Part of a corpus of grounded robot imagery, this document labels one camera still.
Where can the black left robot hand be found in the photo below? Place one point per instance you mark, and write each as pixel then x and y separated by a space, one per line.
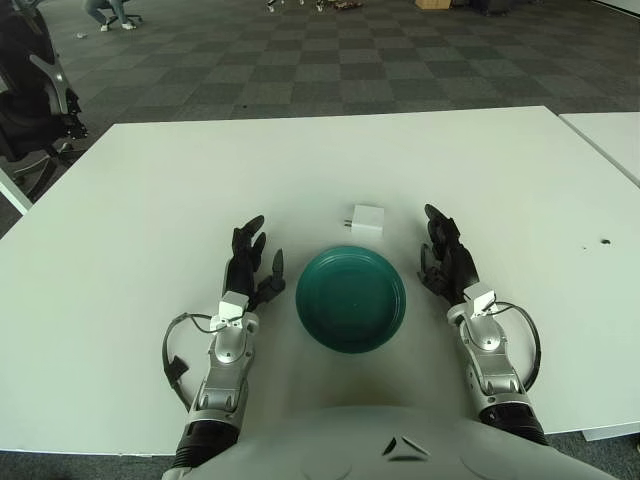
pixel 240 272

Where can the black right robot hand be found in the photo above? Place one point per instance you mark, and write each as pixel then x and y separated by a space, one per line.
pixel 457 267

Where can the white charger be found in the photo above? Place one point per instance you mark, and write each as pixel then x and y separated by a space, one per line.
pixel 367 220

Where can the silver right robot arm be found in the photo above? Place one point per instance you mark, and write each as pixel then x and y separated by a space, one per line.
pixel 487 345

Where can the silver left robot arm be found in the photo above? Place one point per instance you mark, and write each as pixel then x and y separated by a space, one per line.
pixel 227 350

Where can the green plate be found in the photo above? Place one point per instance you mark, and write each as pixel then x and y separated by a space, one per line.
pixel 350 300

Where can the grey robot torso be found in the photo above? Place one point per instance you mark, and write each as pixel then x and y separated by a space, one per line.
pixel 325 445

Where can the white neighbouring table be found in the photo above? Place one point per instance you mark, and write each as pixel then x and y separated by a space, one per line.
pixel 610 135

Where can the white side desk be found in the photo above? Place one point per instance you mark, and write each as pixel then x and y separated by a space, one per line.
pixel 12 192

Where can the cardboard box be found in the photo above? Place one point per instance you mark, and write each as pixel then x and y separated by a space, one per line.
pixel 432 4

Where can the black office chair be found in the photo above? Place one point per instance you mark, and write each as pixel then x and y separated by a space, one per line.
pixel 25 115

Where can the person legs with white shoes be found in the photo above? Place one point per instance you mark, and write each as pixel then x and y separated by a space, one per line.
pixel 95 10

